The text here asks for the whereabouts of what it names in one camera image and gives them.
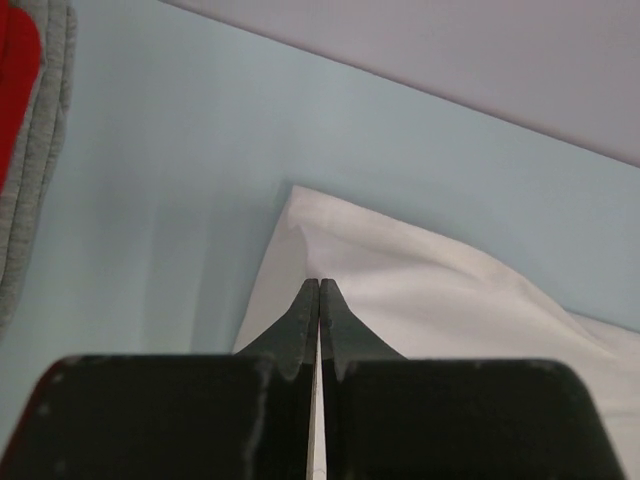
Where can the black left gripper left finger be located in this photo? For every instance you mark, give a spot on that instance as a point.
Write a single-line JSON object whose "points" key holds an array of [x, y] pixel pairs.
{"points": [[239, 416]]}

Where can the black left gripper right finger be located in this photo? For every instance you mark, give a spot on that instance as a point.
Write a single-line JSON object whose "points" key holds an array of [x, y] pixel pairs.
{"points": [[389, 417]]}

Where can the white t shirt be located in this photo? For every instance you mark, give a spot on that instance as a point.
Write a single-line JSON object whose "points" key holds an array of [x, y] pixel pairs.
{"points": [[429, 296]]}

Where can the folded red t shirt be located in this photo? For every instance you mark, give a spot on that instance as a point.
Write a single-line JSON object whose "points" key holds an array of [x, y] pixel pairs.
{"points": [[20, 63]]}

